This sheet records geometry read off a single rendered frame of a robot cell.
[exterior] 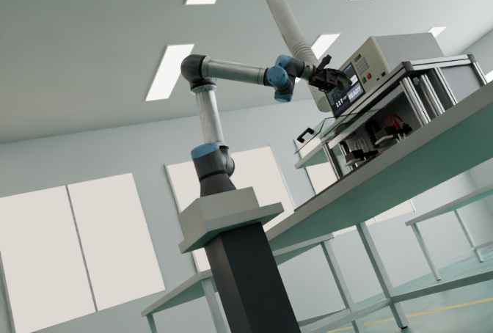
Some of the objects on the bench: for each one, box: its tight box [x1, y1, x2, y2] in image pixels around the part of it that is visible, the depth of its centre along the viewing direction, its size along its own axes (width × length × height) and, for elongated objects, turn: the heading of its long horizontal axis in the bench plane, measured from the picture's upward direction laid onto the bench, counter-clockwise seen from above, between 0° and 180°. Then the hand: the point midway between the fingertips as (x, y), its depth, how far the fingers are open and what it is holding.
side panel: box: [433, 62, 489, 106], centre depth 207 cm, size 28×3×32 cm, turn 68°
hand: (349, 81), depth 219 cm, fingers closed
